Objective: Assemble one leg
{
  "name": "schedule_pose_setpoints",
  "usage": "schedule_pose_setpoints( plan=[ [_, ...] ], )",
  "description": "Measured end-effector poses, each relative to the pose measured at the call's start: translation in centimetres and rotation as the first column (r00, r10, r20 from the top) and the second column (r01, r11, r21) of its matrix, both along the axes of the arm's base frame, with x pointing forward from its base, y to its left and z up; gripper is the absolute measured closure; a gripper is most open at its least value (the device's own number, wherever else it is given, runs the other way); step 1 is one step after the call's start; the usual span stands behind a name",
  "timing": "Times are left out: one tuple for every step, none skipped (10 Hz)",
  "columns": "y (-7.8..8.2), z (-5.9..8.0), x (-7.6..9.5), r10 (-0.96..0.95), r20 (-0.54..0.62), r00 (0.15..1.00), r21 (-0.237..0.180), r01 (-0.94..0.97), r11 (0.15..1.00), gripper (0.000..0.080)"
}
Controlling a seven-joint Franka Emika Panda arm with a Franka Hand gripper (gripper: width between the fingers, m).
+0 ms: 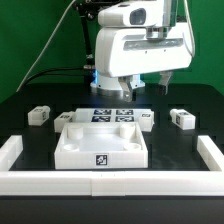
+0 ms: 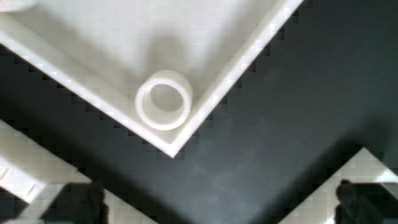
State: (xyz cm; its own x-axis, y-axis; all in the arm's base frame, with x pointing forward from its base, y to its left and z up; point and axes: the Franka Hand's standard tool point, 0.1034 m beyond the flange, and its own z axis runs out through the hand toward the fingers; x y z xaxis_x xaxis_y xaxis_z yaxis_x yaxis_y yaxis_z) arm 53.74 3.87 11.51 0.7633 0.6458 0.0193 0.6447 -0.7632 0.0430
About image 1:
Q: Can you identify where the white U-shaped fence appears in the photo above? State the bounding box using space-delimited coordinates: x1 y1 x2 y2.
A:
0 135 224 196

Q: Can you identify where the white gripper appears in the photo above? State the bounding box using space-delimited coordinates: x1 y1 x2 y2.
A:
95 23 192 102

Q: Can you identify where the grey cable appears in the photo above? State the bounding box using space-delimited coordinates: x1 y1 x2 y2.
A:
15 0 78 93

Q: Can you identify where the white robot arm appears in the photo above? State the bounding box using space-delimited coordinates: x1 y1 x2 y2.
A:
91 0 195 101

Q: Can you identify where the white square tabletop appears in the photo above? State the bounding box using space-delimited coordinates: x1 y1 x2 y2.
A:
54 122 148 170

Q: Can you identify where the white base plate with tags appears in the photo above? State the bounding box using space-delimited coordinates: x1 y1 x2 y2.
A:
75 108 154 122

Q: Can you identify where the black cable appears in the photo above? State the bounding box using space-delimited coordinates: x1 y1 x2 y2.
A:
23 67 92 87

